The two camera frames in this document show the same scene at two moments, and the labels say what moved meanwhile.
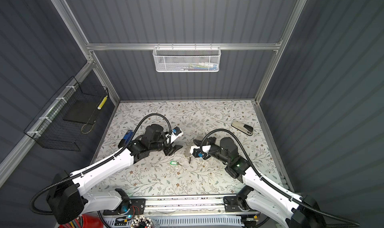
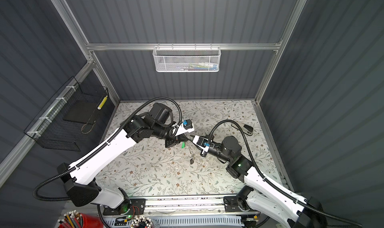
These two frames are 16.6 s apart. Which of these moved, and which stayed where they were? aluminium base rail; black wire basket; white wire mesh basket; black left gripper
Moved: black left gripper
Stayed: aluminium base rail; black wire basket; white wire mesh basket
